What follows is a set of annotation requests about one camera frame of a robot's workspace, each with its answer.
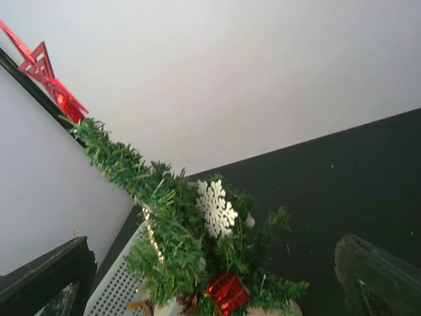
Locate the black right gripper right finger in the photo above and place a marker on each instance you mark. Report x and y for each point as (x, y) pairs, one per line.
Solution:
(374, 281)

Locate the white snowflake ornament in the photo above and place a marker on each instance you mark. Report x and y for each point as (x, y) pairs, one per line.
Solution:
(218, 213)

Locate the gold merry christmas sign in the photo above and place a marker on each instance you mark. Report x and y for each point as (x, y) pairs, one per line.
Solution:
(151, 233)

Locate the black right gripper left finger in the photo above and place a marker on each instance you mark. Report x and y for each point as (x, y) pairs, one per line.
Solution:
(28, 289)

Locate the white perforated plastic basket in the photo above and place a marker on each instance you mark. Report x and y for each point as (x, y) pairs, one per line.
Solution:
(118, 287)

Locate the red gift box ornament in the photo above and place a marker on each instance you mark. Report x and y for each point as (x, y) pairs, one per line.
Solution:
(227, 292)

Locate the small green christmas tree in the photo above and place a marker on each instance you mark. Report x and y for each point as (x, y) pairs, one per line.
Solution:
(191, 256)

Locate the brown pine cone ornament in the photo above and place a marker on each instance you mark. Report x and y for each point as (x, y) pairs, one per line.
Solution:
(188, 303)

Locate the red star ornament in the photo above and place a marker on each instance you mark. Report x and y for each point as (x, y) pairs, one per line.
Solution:
(37, 66)

